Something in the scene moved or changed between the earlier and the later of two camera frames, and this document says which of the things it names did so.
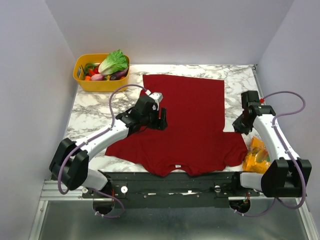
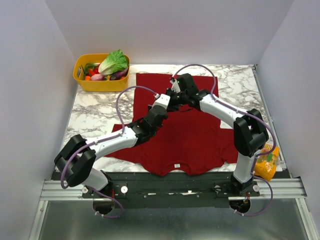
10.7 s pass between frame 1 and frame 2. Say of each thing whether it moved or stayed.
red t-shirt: stayed
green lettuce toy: stayed
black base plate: stayed
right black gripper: moved
